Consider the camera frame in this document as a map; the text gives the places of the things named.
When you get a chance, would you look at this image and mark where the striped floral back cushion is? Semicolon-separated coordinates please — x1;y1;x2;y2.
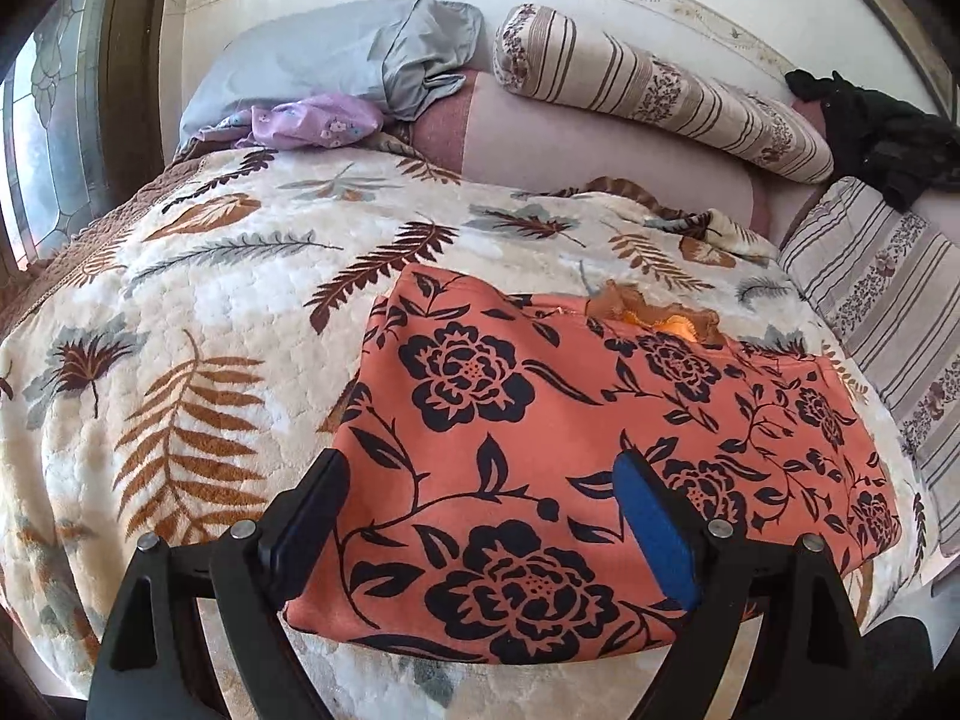
776;176;960;541

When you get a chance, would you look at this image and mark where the grey pillow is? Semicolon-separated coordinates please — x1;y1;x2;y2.
174;0;485;160

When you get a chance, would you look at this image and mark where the orange black floral garment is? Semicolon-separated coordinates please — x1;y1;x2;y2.
283;264;902;667

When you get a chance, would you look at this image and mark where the purple floral cloth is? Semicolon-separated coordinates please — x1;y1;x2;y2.
234;92;385;151

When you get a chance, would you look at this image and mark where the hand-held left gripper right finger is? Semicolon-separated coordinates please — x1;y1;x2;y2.
611;450;871;720

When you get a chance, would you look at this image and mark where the pink mauve pillow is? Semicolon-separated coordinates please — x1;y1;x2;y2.
409;67;835;242

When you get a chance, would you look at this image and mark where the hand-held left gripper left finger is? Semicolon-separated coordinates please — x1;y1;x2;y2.
86;448;351;720

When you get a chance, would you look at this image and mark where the wooden stained glass door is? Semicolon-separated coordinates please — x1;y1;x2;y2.
0;0;175;278

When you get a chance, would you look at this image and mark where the striped floral bolster cushion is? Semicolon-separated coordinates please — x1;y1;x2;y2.
493;4;837;186

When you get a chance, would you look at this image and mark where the dark clothes pile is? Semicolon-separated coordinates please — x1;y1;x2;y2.
784;69;960;212

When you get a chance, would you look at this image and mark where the cream leaf-print blanket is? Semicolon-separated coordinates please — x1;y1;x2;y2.
0;146;946;720

